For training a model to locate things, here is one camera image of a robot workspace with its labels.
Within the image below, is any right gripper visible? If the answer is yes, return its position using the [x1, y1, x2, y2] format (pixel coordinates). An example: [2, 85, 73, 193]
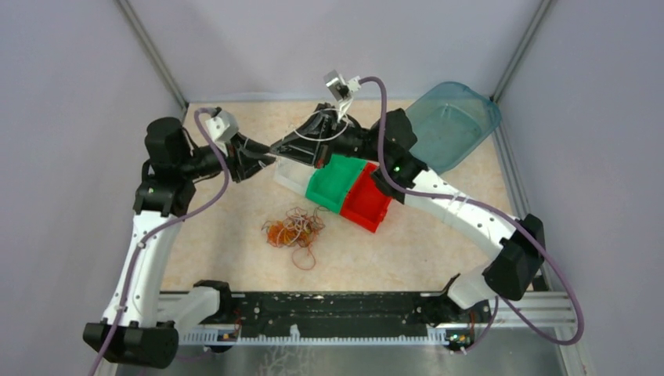
[270, 103, 388, 171]

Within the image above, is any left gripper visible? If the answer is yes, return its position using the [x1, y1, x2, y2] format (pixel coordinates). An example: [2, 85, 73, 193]
[179, 132, 277, 183]

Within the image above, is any cable bundle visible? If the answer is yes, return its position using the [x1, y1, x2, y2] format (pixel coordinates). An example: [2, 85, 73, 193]
[261, 205, 328, 272]

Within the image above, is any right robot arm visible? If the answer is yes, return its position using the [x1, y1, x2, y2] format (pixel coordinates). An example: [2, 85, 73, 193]
[269, 108, 545, 323]

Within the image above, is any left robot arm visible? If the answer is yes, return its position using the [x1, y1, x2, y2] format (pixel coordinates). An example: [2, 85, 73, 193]
[82, 112, 275, 369]

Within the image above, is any white plastic bin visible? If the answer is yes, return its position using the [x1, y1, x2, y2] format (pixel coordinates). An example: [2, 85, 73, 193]
[273, 157, 316, 197]

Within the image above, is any green plastic bin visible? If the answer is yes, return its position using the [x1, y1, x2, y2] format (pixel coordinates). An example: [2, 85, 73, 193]
[305, 154, 367, 214]

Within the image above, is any red plastic bin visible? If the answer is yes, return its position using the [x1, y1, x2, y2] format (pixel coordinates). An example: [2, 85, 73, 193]
[340, 163, 392, 233]

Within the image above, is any teal transparent tub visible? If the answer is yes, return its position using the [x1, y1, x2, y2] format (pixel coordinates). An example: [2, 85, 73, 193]
[406, 81, 502, 175]

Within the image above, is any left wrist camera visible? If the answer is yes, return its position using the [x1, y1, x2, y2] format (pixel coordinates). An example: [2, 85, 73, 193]
[205, 107, 239, 146]

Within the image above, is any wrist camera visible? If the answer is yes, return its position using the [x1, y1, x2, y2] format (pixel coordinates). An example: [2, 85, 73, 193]
[205, 107, 239, 146]
[323, 70, 360, 103]

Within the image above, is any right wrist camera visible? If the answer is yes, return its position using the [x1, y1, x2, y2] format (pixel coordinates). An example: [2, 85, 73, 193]
[323, 70, 360, 103]

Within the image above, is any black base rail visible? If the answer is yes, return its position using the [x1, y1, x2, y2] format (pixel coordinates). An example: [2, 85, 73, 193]
[203, 291, 491, 338]

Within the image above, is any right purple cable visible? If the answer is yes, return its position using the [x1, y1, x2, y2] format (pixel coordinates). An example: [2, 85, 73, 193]
[359, 76, 585, 355]

